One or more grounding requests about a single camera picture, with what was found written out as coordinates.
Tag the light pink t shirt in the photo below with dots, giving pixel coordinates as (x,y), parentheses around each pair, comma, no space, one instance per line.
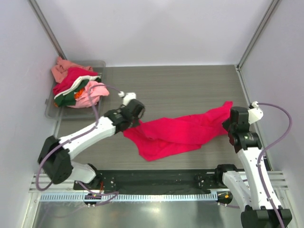
(91,96)

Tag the magenta t shirt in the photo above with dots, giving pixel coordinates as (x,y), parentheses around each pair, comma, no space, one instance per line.
(165,137)

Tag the crimson t shirt in tray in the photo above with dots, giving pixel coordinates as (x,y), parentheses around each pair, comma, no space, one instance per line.
(73,74)

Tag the orange garment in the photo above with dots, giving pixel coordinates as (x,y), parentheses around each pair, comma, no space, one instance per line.
(78,94)

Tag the aluminium frame post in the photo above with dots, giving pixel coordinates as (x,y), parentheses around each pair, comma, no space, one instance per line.
(45,25)
(258,32)

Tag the right aluminium table rail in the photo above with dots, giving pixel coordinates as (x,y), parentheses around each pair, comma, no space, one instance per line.
(250,94)

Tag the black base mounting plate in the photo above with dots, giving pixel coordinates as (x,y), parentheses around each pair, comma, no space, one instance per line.
(158,182)

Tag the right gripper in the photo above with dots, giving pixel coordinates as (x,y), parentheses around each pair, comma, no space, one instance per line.
(228,124)

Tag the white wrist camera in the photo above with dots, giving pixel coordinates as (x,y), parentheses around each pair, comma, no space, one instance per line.
(255,113)
(126,97)

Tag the salmon pink t shirt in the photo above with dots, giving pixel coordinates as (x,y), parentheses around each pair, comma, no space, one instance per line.
(60,70)

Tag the left aluminium frame post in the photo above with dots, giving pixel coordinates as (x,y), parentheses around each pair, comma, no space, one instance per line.
(45,25)

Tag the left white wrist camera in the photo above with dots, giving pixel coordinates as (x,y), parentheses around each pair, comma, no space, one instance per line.
(126,97)

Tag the green white t shirt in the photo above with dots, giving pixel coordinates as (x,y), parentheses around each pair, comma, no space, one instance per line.
(65,92)

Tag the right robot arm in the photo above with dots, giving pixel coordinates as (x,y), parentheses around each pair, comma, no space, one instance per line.
(260,206)

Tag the white slotted cable duct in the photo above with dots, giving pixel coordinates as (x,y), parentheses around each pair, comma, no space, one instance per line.
(86,197)

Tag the right aluminium frame post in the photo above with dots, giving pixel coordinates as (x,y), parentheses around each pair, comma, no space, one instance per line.
(258,32)

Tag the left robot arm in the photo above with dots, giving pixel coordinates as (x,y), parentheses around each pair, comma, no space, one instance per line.
(56,156)

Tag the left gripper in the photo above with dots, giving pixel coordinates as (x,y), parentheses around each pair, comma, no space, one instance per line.
(132,122)

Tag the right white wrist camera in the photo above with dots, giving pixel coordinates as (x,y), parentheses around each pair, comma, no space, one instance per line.
(255,113)

